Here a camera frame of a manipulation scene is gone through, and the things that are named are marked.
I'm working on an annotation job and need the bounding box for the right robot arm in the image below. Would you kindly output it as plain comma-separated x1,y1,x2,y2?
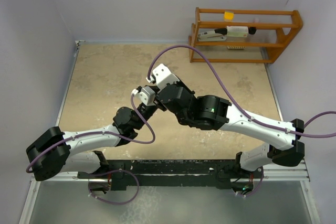
156,79,305,177

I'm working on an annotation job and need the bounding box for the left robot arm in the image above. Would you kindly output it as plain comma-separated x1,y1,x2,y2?
26,103,157,181

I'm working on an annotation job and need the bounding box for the staples strip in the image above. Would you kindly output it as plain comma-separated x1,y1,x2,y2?
227,46,245,50

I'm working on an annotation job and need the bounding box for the wooden shelf rack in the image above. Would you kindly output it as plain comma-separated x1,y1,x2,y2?
188,7,303,63

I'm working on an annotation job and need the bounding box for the white stapler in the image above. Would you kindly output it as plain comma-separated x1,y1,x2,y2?
197,28,227,42

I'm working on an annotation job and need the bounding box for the white green box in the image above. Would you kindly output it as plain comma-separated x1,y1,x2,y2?
227,26,249,38

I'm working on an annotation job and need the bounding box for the yellow sticky block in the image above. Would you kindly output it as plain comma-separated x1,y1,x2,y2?
224,12,234,21

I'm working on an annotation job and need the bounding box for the black round object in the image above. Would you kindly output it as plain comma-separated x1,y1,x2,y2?
248,27,257,35

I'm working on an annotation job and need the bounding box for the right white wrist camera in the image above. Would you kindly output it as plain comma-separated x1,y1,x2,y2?
146,63,180,90

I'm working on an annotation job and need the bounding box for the black base frame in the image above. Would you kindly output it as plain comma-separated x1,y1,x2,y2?
78,151,264,191

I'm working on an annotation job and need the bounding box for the base left purple cable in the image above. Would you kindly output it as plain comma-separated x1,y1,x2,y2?
88,168,140,205

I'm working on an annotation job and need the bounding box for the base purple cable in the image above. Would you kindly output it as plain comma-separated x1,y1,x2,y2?
88,168,140,205
235,167,266,199

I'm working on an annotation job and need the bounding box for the base right purple cable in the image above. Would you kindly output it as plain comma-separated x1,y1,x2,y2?
235,167,266,199

